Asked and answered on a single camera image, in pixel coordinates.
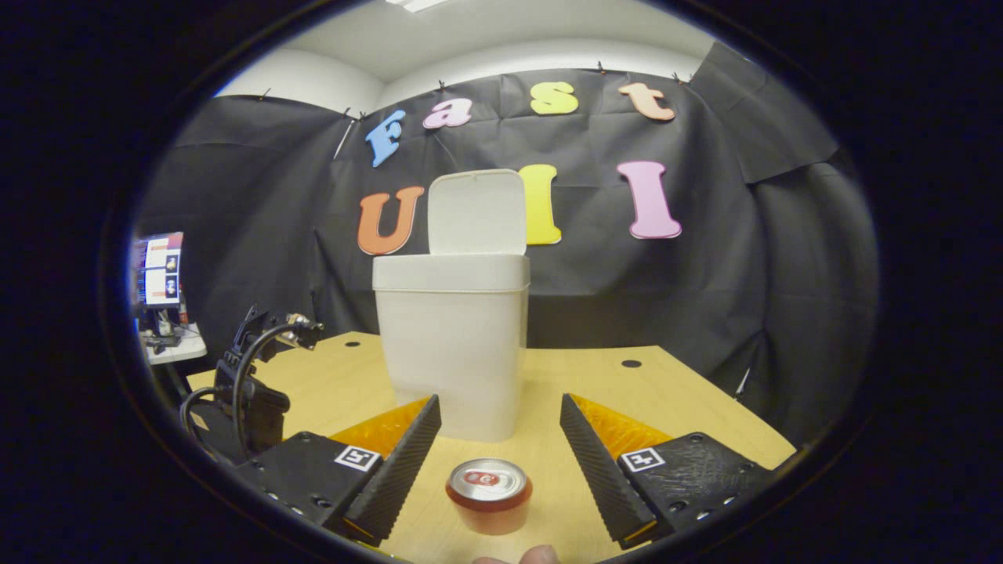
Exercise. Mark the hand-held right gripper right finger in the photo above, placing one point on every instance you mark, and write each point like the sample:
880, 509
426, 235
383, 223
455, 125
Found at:
595, 478

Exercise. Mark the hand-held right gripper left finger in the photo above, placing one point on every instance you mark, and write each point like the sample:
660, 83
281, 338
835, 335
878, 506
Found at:
400, 478

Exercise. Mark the red pop can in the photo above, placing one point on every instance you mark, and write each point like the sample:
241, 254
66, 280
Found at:
490, 501

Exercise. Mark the white desktop garbage bin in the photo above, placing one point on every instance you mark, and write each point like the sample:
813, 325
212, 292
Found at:
454, 345

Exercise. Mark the wooden desktop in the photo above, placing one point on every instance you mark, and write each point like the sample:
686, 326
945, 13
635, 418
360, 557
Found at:
666, 399

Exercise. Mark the white side table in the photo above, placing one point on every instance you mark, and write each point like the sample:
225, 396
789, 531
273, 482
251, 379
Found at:
184, 348

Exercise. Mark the red bottle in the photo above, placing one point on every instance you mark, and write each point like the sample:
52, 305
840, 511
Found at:
183, 309

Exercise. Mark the computer monitor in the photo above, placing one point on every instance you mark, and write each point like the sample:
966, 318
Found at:
161, 270

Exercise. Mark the black backdrop cloth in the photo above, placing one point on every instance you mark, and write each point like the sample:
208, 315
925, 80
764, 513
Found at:
258, 219

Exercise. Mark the ceiling light panel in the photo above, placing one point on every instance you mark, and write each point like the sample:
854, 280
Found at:
411, 4

